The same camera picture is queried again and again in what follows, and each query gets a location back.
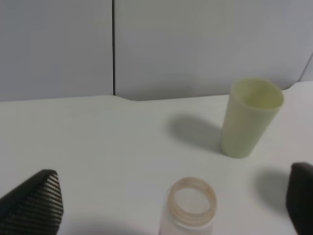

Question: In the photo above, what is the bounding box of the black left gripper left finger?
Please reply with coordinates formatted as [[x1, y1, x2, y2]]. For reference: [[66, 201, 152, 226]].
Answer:
[[0, 169, 64, 235]]

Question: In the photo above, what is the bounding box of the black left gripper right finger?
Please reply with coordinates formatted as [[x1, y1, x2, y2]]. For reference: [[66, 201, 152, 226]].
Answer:
[[286, 163, 313, 235]]

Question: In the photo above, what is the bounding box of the clear plastic drink bottle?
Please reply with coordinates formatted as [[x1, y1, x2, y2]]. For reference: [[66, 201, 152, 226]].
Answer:
[[159, 177, 217, 235]]

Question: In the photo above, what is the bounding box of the pale green plastic cup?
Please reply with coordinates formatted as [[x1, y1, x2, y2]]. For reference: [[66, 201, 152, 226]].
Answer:
[[221, 78, 284, 159]]

